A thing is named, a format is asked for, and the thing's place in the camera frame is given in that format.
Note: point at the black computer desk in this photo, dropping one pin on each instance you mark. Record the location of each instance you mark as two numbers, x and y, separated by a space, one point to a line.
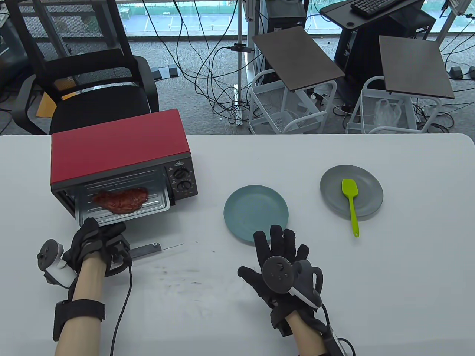
371 52

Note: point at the grey left hand controller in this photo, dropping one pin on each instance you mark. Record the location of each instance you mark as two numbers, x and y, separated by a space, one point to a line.
48 252

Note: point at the grey foot pedal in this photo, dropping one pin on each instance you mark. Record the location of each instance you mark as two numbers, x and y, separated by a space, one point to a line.
173 70
156 74

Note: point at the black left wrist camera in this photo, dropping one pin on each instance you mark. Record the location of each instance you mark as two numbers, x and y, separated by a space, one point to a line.
120 257

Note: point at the person's left hand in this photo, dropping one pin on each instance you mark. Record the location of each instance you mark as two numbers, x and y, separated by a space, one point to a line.
87 237

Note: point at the person's right forearm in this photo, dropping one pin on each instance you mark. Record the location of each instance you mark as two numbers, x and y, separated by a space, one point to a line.
308 337

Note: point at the clear plastic bag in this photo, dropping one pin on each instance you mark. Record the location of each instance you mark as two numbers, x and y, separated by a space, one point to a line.
386 113

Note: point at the black keyboard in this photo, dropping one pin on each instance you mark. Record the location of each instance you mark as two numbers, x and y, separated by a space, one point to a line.
371 6

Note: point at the black computer tower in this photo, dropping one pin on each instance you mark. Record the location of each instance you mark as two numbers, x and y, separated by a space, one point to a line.
282 15

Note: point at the grey right hand controller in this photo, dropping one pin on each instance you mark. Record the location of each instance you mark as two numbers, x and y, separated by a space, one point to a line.
276 276

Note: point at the teal round plate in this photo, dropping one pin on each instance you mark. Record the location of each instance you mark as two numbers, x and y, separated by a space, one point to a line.
252 207

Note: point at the grey hand controller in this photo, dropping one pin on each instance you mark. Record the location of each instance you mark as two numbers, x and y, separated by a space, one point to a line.
276 276
48 252

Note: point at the black office chair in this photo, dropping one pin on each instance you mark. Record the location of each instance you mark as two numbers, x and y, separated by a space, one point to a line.
100 107

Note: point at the person's right hand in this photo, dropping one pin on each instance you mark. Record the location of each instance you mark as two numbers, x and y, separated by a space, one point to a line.
280 248

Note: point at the green dessert spatula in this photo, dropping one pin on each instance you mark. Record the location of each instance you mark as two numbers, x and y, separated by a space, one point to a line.
349 189

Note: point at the white metal post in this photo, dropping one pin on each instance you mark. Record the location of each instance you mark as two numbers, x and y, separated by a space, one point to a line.
243 55

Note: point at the white metal frame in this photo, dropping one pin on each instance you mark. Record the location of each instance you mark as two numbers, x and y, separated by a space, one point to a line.
447 26

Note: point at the red oven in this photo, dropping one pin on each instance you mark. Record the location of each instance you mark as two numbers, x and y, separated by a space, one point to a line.
118 144

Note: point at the grey round plate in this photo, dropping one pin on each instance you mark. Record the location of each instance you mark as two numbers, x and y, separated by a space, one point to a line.
334 189

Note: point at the silver baking tray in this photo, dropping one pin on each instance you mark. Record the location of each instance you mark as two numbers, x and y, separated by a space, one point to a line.
156 203

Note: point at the red raw steak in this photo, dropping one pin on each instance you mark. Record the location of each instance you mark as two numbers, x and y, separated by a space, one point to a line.
122 200

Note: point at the brown paper envelope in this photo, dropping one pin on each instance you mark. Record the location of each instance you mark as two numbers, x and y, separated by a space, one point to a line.
46 107

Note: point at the brown top white side table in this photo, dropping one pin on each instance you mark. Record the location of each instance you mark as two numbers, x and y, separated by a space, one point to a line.
412 66
297 55

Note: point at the person's left forearm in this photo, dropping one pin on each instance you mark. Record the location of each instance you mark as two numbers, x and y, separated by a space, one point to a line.
89 282

